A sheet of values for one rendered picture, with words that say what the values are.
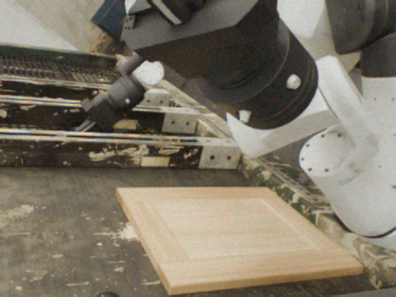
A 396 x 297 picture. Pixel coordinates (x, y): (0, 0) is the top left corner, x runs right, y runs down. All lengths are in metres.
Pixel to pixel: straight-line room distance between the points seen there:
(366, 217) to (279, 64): 0.27
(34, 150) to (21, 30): 3.47
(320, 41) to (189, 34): 0.41
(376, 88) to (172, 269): 0.40
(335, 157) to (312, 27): 0.24
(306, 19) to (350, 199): 0.28
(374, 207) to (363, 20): 0.22
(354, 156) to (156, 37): 0.26
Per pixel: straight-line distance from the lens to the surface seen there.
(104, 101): 1.10
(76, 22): 5.89
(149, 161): 1.08
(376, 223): 0.57
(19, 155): 0.99
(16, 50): 2.23
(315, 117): 0.42
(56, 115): 1.26
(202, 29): 0.28
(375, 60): 0.59
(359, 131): 0.45
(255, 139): 0.44
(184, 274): 0.71
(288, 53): 0.34
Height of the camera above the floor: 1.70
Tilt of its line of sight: 29 degrees down
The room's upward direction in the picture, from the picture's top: 54 degrees counter-clockwise
